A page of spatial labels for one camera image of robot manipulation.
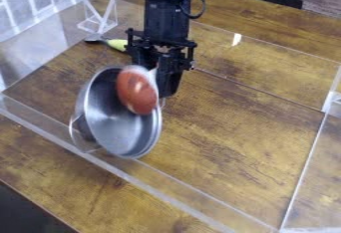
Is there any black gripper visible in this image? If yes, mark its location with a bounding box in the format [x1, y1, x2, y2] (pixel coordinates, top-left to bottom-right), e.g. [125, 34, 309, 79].
[126, 0, 197, 98]

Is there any red white plush mushroom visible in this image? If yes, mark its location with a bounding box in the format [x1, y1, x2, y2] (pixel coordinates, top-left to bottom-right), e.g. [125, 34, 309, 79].
[117, 69, 159, 115]

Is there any silver metal pot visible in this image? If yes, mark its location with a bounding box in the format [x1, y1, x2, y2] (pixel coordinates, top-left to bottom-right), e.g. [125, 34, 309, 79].
[68, 66, 163, 158]

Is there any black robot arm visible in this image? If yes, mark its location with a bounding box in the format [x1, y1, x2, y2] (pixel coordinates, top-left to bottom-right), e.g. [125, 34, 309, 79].
[126, 0, 198, 98]

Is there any yellow handled spatula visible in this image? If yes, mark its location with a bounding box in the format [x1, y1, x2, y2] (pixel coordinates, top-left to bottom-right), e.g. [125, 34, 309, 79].
[84, 34, 129, 52]

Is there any clear acrylic corner bracket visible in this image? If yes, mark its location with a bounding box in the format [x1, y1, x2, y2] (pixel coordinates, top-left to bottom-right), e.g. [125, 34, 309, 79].
[78, 0, 119, 34]

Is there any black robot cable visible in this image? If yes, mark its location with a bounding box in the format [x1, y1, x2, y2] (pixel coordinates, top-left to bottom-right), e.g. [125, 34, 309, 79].
[178, 0, 207, 20]

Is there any clear acrylic tray wall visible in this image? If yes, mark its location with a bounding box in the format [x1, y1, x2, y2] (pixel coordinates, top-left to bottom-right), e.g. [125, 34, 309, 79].
[0, 11, 341, 233]

